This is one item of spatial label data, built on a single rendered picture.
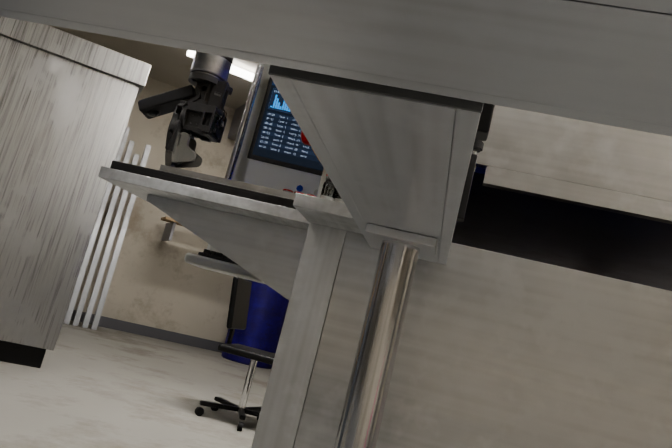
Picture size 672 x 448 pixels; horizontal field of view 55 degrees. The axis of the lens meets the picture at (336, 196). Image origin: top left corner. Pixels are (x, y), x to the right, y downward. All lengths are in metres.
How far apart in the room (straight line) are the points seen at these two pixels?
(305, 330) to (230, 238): 0.25
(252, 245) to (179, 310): 7.12
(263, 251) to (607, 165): 0.60
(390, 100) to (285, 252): 0.81
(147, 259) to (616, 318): 7.39
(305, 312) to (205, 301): 7.32
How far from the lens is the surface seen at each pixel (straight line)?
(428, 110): 0.37
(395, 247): 0.81
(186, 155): 1.26
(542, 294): 1.04
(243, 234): 1.19
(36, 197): 4.40
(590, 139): 1.10
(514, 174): 1.07
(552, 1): 0.25
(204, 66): 1.30
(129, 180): 1.19
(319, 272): 1.04
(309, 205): 0.92
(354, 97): 0.38
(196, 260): 1.92
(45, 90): 4.49
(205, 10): 0.33
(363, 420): 0.81
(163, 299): 8.23
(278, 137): 2.19
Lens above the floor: 0.71
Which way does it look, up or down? 11 degrees up
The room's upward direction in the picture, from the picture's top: 14 degrees clockwise
